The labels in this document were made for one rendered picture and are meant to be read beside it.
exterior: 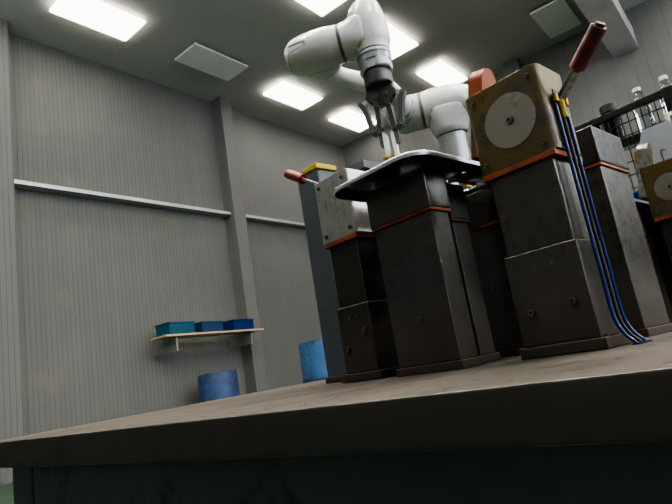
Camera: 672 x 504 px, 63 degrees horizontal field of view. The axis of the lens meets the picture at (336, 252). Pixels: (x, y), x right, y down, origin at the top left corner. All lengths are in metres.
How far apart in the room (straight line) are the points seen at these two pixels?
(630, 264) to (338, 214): 0.47
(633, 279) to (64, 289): 8.51
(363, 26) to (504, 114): 0.83
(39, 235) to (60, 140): 1.64
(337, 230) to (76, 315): 8.16
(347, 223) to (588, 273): 0.41
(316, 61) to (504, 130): 0.87
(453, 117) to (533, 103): 1.24
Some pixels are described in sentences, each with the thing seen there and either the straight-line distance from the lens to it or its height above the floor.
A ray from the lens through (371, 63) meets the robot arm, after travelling 1.49.
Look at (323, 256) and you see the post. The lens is 1.13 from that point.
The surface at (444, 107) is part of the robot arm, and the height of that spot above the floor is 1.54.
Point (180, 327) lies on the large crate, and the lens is 9.03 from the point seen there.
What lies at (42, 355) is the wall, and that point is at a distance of 8.72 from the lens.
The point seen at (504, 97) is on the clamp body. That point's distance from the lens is 0.77.
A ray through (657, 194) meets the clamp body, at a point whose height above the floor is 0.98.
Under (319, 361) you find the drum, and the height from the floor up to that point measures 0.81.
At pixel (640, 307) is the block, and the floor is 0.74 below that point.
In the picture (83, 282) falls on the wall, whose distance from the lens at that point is 9.15.
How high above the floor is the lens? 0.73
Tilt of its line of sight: 12 degrees up
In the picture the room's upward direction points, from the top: 9 degrees counter-clockwise
